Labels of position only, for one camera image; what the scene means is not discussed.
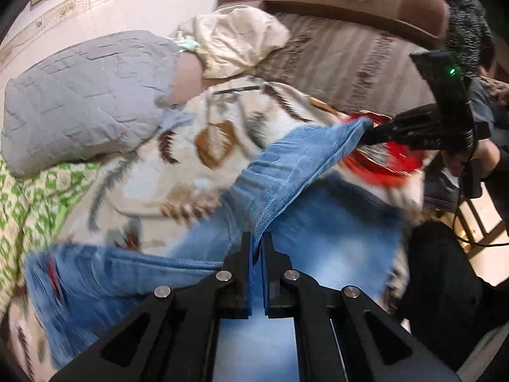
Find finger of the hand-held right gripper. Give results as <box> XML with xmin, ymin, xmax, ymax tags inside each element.
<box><xmin>360</xmin><ymin>103</ymin><xmax>441</xmax><ymax>152</ymax></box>

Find brown striped sofa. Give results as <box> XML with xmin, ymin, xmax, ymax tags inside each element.
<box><xmin>215</xmin><ymin>0</ymin><xmax>451</xmax><ymax>121</ymax></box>

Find person's right forearm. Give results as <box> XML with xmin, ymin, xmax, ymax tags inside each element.
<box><xmin>473</xmin><ymin>135</ymin><xmax>509</xmax><ymax>223</ymax></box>

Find cream crumpled cloth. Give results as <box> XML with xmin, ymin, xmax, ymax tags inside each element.
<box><xmin>174</xmin><ymin>4</ymin><xmax>292</xmax><ymax>81</ymax></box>

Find black cable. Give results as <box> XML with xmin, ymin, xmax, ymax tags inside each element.
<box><xmin>452</xmin><ymin>143</ymin><xmax>509</xmax><ymax>247</ymax></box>

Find leaf printed blanket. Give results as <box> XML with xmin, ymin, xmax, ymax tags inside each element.
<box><xmin>0</xmin><ymin>75</ymin><xmax>430</xmax><ymax>382</ymax></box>

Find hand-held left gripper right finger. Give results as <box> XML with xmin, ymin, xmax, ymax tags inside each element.
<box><xmin>261</xmin><ymin>232</ymin><xmax>462</xmax><ymax>382</ymax></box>

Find red patterned cloth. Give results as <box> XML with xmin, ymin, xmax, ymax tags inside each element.
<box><xmin>341</xmin><ymin>112</ymin><xmax>427</xmax><ymax>187</ymax></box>

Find blue denim pants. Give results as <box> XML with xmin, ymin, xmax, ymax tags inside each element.
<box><xmin>24</xmin><ymin>116</ymin><xmax>410</xmax><ymax>382</ymax></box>

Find pink pillow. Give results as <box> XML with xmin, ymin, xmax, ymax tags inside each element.
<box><xmin>168</xmin><ymin>53</ymin><xmax>208</xmax><ymax>107</ymax></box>

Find green patterned blanket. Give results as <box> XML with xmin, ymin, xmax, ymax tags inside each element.
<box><xmin>0</xmin><ymin>154</ymin><xmax>105</xmax><ymax>316</ymax></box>

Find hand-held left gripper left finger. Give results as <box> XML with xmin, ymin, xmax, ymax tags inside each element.
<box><xmin>50</xmin><ymin>232</ymin><xmax>253</xmax><ymax>382</ymax></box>

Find grey quilted pillow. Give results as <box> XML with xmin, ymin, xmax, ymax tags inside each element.
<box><xmin>0</xmin><ymin>30</ymin><xmax>184</xmax><ymax>178</ymax></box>

